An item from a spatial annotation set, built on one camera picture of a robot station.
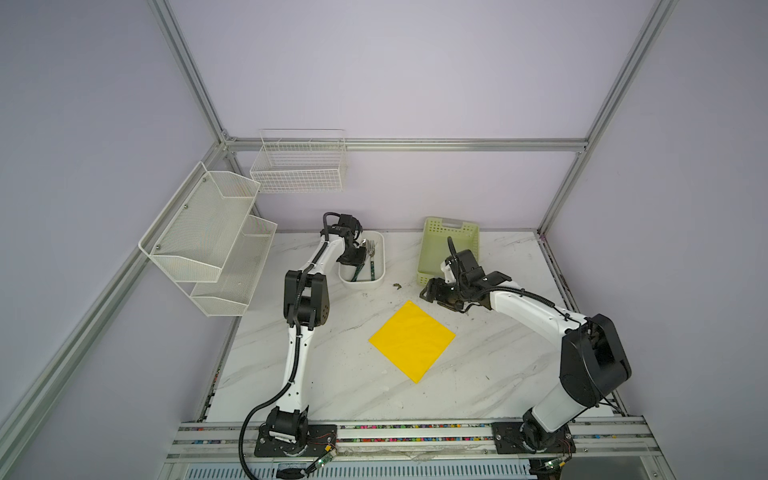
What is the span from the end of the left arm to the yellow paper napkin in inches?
9.4

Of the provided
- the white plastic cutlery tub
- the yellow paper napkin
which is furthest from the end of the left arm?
the yellow paper napkin

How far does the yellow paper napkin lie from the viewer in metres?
0.88

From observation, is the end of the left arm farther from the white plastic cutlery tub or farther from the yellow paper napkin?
the yellow paper napkin

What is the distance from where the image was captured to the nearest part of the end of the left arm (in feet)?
2.78
